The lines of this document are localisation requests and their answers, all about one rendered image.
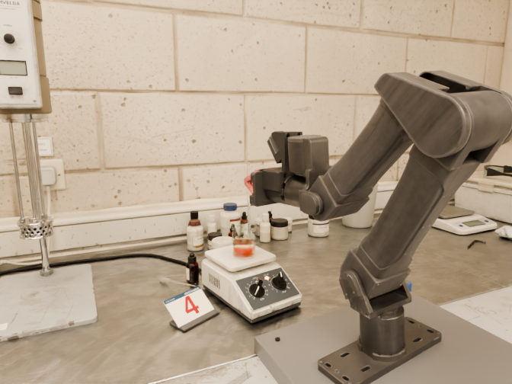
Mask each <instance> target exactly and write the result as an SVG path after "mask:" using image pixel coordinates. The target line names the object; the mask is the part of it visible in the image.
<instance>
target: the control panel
mask: <svg viewBox="0 0 512 384"><path fill-rule="evenodd" d="M279 272H281V273H282V274H283V279H284V280H285V281H286V288H285V289H284V290H278V289H276V288H274V287H273V285H272V283H271V281H272V279H273V278H274V277H277V275H278V273H279ZM265 277H269V280H267V279H265ZM258 279H261V280H263V284H262V287H263V288H264V290H265V293H264V295H263V296H262V297H255V296H252V295H251V294H250V292H249V287H250V285H252V284H253V283H258ZM235 282H236V283H237V284H238V286H239V288H240V290H241V291H242V292H243V294H244V296H245V298H246V299H247V300H248V302H249V304H250V306H251V307H252V308H253V310H255V309H259V308H262V307H265V306H268V305H270V304H273V303H276V302H279V301H281V300H284V299H288V298H290V297H293V296H296V295H299V291H298V290H297V289H296V288H295V286H294V285H293V283H292V282H291V281H290V279H289V277H288V276H287V275H286V274H285V273H284V271H283V269H282V268H281V267H280V268H277V269H274V270H269V271H266V272H263V273H260V274H256V275H253V276H250V277H246V278H242V279H240V280H236V281H235Z"/></svg>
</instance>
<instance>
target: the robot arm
mask: <svg viewBox="0 0 512 384"><path fill-rule="evenodd" d="M374 88H375V89H376V91H377V92H378V94H379V95H380V97H381V98H380V100H379V105H378V107H377V108H376V110H375V112H374V114H373V115H372V117H371V118H370V120H369V122H368V123H367V125H366V126H365V127H364V128H363V130H362V131H361V133H360V134H359V136H358V137H357V138H356V139H355V140H354V142H353V143H352V145H351V146H350V148H349V149H348V150H347V151H346V152H345V153H344V155H343V156H342V157H341V158H340V160H339V161H338V162H337V163H336V164H334V165H329V149H328V138H327V137H326V136H321V135H303V134H302V132H284V131H274V132H272V133H271V136H270V137H269V138H268V139H269V140H268V141H267V144H268V145H269V148H270V150H271V152H272V155H273V157H274V159H275V162H276V163H277V164H279V163H282V167H272V168H259V169H256V170H255V171H253V172H252V173H251V174H250V175H249V176H247V177H246V178H244V184H245V186H246V187H247V188H248V189H249V190H250V192H251V194H252V195H250V196H249V200H250V204H251V205H252V206H265V205H270V204H275V203H283V204H286V205H290V206H295V207H299V210H300V211H302V212H303V213H305V214H308V215H310V216H312V217H313V218H314V219H316V220H317V221H319V222H322V221H325V220H329V219H334V218H338V217H341V216H346V215H350V214H353V213H357V212H358V211H359V210H360V209H361V208H362V207H363V206H364V205H365V204H366V203H367V202H368V201H369V200H370V198H369V197H368V196H369V195H370V194H371V193H372V192H373V188H374V187H375V185H376V184H377V182H378V181H379V180H380V178H381V177H382V176H383V175H384V174H385V173H386V172H387V171H388V170H389V169H390V168H391V167H392V166H393V165H394V164H395V162H396V161H397V160H398V159H399V158H400V157H401V156H402V155H403V154H404V153H405V151H406V150H407V149H408V148H409V147H410V146H411V145H412V144H413V143H414V145H413V146H412V147H411V150H410V152H409V159H408V162H407V165H406V166H405V170H404V171H403V173H402V176H401V178H400V180H399V182H398V183H397V185H396V187H395V189H394V191H393V192H392V195H391V197H390V198H389V200H388V202H387V204H386V205H385V207H384V209H383V211H382V213H381V214H380V216H379V218H378V220H377V221H376V224H375V225H374V227H373V228H372V229H371V231H370V233H369V234H368V236H366V237H365V238H364V239H363V241H362V242H361V243H360V244H359V246H358V247H357V248H352V249H350V250H349V252H348V253H347V256H346V258H345V259H344V261H343V263H342V265H341V269H340V276H339V283H340V285H341V289H342V291H343V294H344V297H345V299H349V302H350V307H351V308H352V309H354V310H355V311H357V312H359V313H360V335H359V337H358V339H357V341H355V342H353V343H351V344H348V345H347V346H345V347H342V348H341V349H339V350H336V351H335V352H333V353H331V354H329V355H327V356H325V357H323V358H321V359H319V360H318V370H319V371H320V372H321V373H323V374H324V375H325V376H327V377H328V378H329V379H330V380H331V381H332V382H334V383H335V384H370V383H372V382H373V381H375V380H377V379H378V378H380V377H381V376H384V375H385V374H387V373H389V372H390V371H392V370H394V369H395V368H397V367H399V366H401V365H402V364H403V363H406V362H407V361H409V360H411V359H412V358H414V357H416V356H417V355H419V354H421V353H423V352H425V351H426V350H428V349H429V348H431V347H433V346H434V345H436V344H438V343H440V342H441V340H442V334H441V332H439V331H438V330H435V329H433V328H431V327H429V326H427V325H425V324H423V323H421V322H419V321H417V320H415V319H412V318H410V317H405V310H404V307H403V305H405V304H408V303H410V302H411V299H412V296H411V293H410V291H409V289H408V286H407V283H406V282H405V279H406V278H407V276H408V275H409V274H410V273H411V270H410V268H409V267H408V266H409V265H410V264H411V262H412V260H413V259H412V258H413V255H414V253H415V252H416V250H417V248H418V246H419V244H420V243H421V242H422V240H423V239H424V237H425V235H426V234H427V233H428V231H429V230H430V228H431V226H432V225H433V224H434V223H435V221H436V220H437V218H438V216H439V215H440V214H441V213H442V211H443V209H444V208H445V206H446V205H447V204H448V203H449V201H450V199H451V198H452V197H453V195H454V194H455V192H457V190H458V189H459V188H460V186H461V185H462V184H463V183H464V182H466V181H467V180H468V179H469V178H470V177H471V176H472V174H473V173H474V172H475V170H476V169H477V167H478V166H479V165H480V164H482V163H486V162H490V161H491V159H492V157H493V156H494V154H495V153H496V151H497V150H498V149H499V148H500V146H502V145H503V144H505V143H507V142H509V141H510V140H511V139H512V95H510V94H508V93H507V92H506V91H502V90H500V89H497V88H493V87H491V86H488V85H484V84H482V83H479V82H475V81H473V80H470V79H467V78H463V77H461V76H458V75H454V74H453V73H450V72H446V71H443V70H439V71H425V72H422V73H421V74H420V75H419V76H416V75H413V74H411V73H409V72H390V73H384V74H382V75H381V76H380V77H379V79H378V80H377V82H376V83H375V85H374ZM249 181H250V183H249Z"/></svg>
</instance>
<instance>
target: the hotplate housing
mask: <svg viewBox="0 0 512 384"><path fill-rule="evenodd" d="M201 267H202V284H203V287H204V288H205V289H206V290H208V291H209V292H211V293H212V294H213V295H214V296H216V297H217V298H218V299H220V300H221V301H223V302H224V303H225V304H226V305H228V306H229V307H230V308H232V309H233V310H235V311H236V312H237V313H238V314H239V315H241V316H242V317H244V318H245V319H247V320H248V321H249V322H250V323H254V322H258V321H260V320H262V319H265V318H268V317H271V316H273V315H276V314H279V313H281V312H285V311H286V310H289V309H292V308H295V307H297V306H300V305H301V302H302V294H301V292H300V291H299V290H298V289H297V287H296V286H295V284H294V283H293V282H292V280H291V279H290V278H289V279H290V281H291V282H292V283H293V285H294V286H295V288H296V289H297V290H298V291H299V295H296V296H293V297H290V298H288V299H284V300H281V301H279V302H276V303H273V304H270V305H268V306H265V307H262V308H259V309H255V310H253V308H252V307H251V306H250V304H249V302H248V300H247V299H246V298H245V296H244V294H243V292H242V291H241V290H240V288H239V286H238V284H237V283H236V282H235V281H236V280H240V279H242V278H246V277H250V276H253V275H256V274H260V273H263V272H266V271H269V270H274V269H277V268H280V267H281V266H280V265H279V264H278V263H276V262H274V261H271V262H267V263H265V264H259V265H257V266H253V267H249V268H245V269H242V270H237V271H229V270H226V269H225V268H224V267H222V266H220V265H218V264H217V263H216V262H214V261H212V260H210V259H209V258H206V259H203V261H201ZM281 268H282V267H281ZM282 269H283V268H282ZM283 271H284V273H285V274H286V272H285V270H284V269H283ZM286 275H287V274H286ZM287 276H288V275H287ZM288 277H289V276H288Z"/></svg>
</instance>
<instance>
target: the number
mask: <svg viewBox="0 0 512 384"><path fill-rule="evenodd" d="M167 306H168V308H169V309H170V310H171V312H172V314H173V316H174V317H175V319H176V320H177V322H178V324H180V323H182V322H184V321H186V320H188V319H189V318H192V317H194V316H195V315H198V314H200V313H201V312H203V311H205V310H207V309H209V308H211V307H212V306H211V305H210V304H209V302H208V301H207V299H206V297H205V296H204V294H203V293H202V291H201V290H197V291H195V292H193V293H190V294H188V295H186V296H183V297H181V298H180V299H176V300H175V301H173V302H170V303H168V304H167Z"/></svg>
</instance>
